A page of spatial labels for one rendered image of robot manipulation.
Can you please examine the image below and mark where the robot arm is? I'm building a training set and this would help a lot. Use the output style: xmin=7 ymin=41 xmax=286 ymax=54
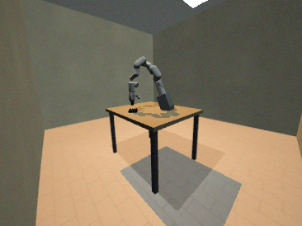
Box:
xmin=129 ymin=57 xmax=167 ymax=96

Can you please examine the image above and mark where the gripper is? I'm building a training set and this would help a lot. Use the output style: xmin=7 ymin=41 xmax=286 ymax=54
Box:
xmin=129 ymin=92 xmax=135 ymax=105

